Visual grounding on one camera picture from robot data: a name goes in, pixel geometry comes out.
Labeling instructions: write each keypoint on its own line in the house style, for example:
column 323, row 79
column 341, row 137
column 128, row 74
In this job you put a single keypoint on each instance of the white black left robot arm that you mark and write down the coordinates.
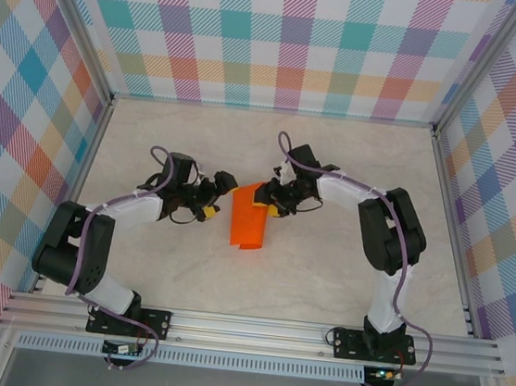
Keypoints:
column 135, row 209

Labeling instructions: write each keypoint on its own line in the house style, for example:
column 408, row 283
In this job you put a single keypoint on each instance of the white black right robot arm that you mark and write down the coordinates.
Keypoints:
column 342, row 193

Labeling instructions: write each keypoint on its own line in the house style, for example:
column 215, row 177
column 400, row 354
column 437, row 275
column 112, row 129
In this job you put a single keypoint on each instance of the white right camera bracket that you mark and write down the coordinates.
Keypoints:
column 284, row 170

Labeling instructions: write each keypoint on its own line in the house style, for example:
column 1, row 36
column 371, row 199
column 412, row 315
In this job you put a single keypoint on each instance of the aluminium side rail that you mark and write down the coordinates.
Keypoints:
column 78, row 182
column 451, row 224

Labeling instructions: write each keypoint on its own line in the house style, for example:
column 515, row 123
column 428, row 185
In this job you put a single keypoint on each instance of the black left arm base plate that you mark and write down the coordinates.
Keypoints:
column 157, row 323

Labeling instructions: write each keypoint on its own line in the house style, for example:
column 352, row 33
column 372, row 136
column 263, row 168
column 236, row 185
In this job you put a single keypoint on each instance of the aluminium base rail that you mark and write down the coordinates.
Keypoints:
column 246, row 333

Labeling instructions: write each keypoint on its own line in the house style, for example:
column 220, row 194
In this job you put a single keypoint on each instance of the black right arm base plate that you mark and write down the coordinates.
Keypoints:
column 343, row 347

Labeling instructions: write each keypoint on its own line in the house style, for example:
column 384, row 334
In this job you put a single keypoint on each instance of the aluminium frame post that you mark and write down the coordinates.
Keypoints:
column 82, row 19
column 479, row 64

